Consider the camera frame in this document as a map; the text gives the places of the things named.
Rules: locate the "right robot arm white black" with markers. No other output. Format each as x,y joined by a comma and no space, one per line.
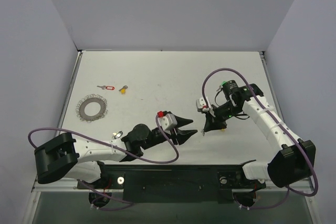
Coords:
293,157

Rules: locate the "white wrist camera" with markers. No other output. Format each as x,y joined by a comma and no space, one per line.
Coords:
202,105
166,120

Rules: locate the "key with green tag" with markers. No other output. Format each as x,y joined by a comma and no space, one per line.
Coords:
221,86

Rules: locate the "key with yellow round tag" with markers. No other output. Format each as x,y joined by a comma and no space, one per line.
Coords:
123,89

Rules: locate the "key with red tag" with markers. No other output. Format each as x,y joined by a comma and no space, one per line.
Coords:
106,87

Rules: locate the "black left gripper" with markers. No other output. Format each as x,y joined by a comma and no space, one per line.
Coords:
174,134

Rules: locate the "metal disc with keyrings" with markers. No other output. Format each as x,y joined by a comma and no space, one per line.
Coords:
91,108

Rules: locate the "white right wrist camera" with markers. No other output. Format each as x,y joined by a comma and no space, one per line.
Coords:
202,105

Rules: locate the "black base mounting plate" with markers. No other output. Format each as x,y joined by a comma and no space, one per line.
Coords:
178,183

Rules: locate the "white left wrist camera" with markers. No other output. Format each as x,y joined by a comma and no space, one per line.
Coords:
166,120

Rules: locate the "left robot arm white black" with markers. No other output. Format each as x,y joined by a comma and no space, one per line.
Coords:
74,155

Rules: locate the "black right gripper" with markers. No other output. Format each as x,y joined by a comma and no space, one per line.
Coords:
212,115

